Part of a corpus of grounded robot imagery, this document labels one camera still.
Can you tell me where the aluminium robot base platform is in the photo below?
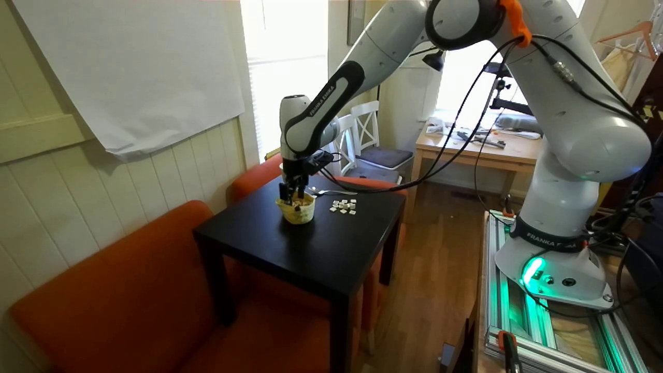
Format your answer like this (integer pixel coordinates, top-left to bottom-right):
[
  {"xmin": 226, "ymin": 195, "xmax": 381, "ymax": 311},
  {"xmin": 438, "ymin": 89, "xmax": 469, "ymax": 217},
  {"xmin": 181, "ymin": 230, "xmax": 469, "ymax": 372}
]
[{"xmin": 479, "ymin": 209, "xmax": 651, "ymax": 373}]

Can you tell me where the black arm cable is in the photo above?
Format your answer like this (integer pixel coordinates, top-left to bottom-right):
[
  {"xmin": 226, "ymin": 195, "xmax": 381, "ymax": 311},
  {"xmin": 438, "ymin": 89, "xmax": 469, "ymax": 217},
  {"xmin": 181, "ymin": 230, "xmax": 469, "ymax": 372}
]
[{"xmin": 322, "ymin": 31, "xmax": 651, "ymax": 197}]

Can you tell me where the grey wall picture frame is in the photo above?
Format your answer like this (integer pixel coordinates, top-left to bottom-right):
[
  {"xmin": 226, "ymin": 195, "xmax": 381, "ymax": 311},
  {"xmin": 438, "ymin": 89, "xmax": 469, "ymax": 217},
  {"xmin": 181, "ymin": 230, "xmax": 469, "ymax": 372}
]
[{"xmin": 346, "ymin": 0, "xmax": 368, "ymax": 49}]

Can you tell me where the orange sofa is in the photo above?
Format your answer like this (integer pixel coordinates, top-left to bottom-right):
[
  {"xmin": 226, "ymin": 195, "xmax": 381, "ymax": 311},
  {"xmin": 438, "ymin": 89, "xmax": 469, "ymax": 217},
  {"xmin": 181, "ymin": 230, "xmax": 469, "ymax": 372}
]
[{"xmin": 6, "ymin": 144, "xmax": 411, "ymax": 373}]

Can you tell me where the black cable bundle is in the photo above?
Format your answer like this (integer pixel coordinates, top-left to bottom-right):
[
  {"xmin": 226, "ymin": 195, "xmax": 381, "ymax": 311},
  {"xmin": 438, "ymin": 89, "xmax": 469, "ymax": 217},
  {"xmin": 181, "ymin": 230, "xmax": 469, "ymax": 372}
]
[{"xmin": 586, "ymin": 195, "xmax": 663, "ymax": 313}]

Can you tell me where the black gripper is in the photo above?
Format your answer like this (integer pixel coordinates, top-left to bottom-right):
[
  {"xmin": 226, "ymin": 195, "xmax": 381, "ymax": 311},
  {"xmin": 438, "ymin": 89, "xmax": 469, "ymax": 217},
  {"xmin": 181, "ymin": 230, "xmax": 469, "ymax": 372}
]
[{"xmin": 278, "ymin": 155, "xmax": 316, "ymax": 208}]

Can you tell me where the metal spoon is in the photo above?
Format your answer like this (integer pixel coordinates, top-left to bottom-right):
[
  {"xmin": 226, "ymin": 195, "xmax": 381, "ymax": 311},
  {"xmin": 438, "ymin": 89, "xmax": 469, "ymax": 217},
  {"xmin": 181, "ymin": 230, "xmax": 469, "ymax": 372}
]
[{"xmin": 308, "ymin": 185, "xmax": 358, "ymax": 197}]

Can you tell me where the yellow hanging garment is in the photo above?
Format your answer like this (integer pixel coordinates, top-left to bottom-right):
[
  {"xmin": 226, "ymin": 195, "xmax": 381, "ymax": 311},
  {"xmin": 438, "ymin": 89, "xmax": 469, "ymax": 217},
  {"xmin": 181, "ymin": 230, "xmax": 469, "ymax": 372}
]
[{"xmin": 599, "ymin": 45, "xmax": 640, "ymax": 95}]

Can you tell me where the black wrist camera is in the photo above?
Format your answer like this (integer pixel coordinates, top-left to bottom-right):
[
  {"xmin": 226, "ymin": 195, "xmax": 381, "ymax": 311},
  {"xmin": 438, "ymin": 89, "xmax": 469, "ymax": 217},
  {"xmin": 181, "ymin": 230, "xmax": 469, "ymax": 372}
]
[{"xmin": 308, "ymin": 149, "xmax": 337, "ymax": 173}]

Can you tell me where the white wooden chair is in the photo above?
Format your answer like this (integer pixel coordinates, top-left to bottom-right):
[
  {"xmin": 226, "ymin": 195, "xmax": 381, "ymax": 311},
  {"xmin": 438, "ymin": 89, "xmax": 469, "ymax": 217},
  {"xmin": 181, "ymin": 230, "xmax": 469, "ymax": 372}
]
[
  {"xmin": 324, "ymin": 113, "xmax": 406, "ymax": 185},
  {"xmin": 348, "ymin": 100, "xmax": 416, "ymax": 173}
]

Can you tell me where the yellow bowl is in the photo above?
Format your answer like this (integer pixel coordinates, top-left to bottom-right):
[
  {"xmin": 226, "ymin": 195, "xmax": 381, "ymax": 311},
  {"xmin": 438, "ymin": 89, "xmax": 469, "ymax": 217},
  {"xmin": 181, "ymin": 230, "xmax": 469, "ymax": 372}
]
[{"xmin": 275, "ymin": 193, "xmax": 319, "ymax": 226}]

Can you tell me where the black square side table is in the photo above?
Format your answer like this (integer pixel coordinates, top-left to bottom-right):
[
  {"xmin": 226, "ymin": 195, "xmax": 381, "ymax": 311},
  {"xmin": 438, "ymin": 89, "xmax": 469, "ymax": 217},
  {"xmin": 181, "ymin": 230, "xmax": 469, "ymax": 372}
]
[{"xmin": 190, "ymin": 173, "xmax": 411, "ymax": 373}]

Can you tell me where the light wooden desk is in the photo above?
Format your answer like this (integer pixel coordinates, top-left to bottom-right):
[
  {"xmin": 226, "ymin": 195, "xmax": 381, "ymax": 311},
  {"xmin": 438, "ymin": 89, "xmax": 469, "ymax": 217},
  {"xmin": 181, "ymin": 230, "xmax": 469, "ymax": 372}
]
[{"xmin": 413, "ymin": 126, "xmax": 548, "ymax": 203}]

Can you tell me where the orange cable clip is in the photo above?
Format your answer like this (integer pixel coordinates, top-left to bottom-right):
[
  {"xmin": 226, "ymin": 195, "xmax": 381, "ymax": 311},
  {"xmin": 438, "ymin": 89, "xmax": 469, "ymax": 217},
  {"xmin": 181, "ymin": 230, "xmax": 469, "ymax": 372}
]
[{"xmin": 498, "ymin": 0, "xmax": 535, "ymax": 50}]

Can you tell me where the wooden clothes hanger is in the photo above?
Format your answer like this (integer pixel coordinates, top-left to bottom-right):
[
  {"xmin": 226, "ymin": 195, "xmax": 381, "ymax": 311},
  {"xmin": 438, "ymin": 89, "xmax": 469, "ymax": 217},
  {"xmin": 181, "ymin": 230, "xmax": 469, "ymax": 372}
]
[{"xmin": 597, "ymin": 18, "xmax": 660, "ymax": 65}]

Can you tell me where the white hanging sheet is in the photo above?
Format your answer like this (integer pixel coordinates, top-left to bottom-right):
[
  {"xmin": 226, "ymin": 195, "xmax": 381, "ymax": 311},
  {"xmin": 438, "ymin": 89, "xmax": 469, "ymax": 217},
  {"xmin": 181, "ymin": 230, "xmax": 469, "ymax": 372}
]
[{"xmin": 9, "ymin": 0, "xmax": 248, "ymax": 163}]

